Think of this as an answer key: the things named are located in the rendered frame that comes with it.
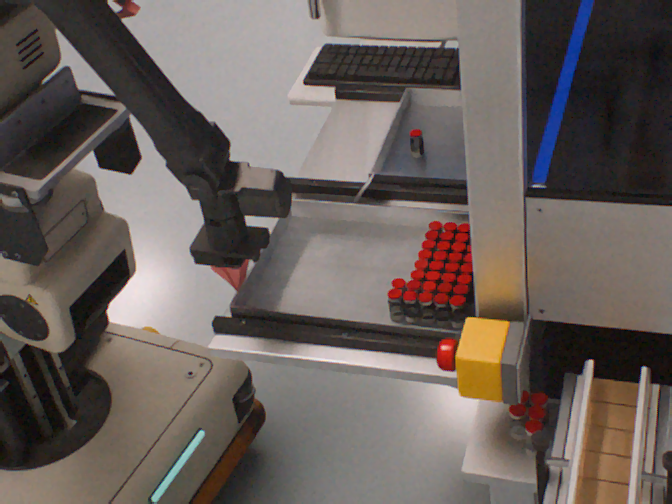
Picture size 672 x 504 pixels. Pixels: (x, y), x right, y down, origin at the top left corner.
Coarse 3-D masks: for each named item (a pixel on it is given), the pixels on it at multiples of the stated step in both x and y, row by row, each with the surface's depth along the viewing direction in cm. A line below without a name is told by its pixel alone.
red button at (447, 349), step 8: (440, 344) 133; (448, 344) 133; (456, 344) 134; (440, 352) 133; (448, 352) 132; (456, 352) 134; (440, 360) 133; (448, 360) 132; (440, 368) 134; (448, 368) 133
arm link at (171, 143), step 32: (32, 0) 119; (64, 0) 122; (96, 0) 125; (64, 32) 127; (96, 32) 126; (128, 32) 130; (96, 64) 130; (128, 64) 130; (128, 96) 134; (160, 96) 134; (160, 128) 138; (192, 128) 140; (192, 160) 141; (224, 160) 146
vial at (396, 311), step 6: (390, 294) 154; (396, 294) 154; (390, 300) 154; (396, 300) 154; (402, 300) 155; (390, 306) 155; (396, 306) 154; (402, 306) 155; (390, 312) 156; (396, 312) 155; (402, 312) 156; (396, 318) 156; (402, 318) 156
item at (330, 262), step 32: (288, 224) 177; (320, 224) 176; (352, 224) 175; (384, 224) 174; (416, 224) 172; (288, 256) 171; (320, 256) 170; (352, 256) 169; (384, 256) 168; (416, 256) 167; (256, 288) 166; (288, 288) 165; (320, 288) 164; (352, 288) 163; (384, 288) 162; (288, 320) 157; (320, 320) 155; (352, 320) 153; (384, 320) 157
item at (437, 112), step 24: (408, 96) 198; (432, 96) 197; (456, 96) 196; (408, 120) 196; (432, 120) 195; (456, 120) 194; (384, 144) 186; (408, 144) 190; (432, 144) 189; (456, 144) 188; (384, 168) 185; (408, 168) 185; (432, 168) 184; (456, 168) 183
